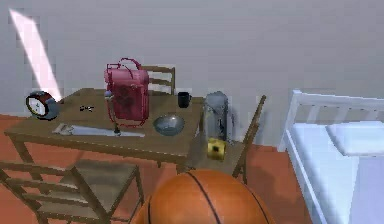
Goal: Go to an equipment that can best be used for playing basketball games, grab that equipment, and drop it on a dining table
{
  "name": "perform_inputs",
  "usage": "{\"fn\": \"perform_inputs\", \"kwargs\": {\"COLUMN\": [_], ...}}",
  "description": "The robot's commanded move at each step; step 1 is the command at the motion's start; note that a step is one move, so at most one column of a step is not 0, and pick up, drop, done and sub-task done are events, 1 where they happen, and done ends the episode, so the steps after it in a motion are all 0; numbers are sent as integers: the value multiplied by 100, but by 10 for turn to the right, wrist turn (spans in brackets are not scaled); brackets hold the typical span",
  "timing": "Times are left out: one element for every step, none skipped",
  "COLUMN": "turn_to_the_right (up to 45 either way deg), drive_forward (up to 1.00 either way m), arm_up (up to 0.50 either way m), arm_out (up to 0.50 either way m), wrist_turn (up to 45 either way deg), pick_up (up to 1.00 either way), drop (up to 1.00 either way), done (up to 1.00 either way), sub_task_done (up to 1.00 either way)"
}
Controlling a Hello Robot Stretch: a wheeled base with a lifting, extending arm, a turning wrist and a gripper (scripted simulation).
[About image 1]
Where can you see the orange basketball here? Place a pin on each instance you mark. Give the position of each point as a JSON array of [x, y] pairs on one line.
[[203, 200]]

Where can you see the brown wooden dining table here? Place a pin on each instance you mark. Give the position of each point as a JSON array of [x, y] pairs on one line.
[[100, 133]]

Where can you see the black mug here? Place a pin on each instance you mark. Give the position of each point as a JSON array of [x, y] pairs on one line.
[[183, 99]]

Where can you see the grey and yellow bag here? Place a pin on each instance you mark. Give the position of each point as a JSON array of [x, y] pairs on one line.
[[216, 123]]

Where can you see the grey metal bowl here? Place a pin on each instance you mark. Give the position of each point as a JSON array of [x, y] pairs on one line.
[[168, 125]]

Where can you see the brown wooden chair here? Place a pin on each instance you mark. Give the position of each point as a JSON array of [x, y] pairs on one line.
[[80, 190], [161, 80], [246, 140]]

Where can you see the red backpack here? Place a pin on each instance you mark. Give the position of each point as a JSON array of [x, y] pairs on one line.
[[128, 96]]

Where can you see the grey hand saw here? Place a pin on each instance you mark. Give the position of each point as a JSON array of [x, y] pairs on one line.
[[96, 131]]

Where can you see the small black keys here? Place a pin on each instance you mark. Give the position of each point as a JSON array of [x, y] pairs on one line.
[[86, 108]]

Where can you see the white bed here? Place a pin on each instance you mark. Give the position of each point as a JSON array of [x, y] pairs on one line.
[[333, 160]]

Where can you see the red round alarm clock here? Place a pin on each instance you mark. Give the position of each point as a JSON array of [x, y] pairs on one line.
[[41, 105]]

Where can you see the white pillow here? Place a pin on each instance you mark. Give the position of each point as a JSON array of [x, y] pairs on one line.
[[358, 137]]

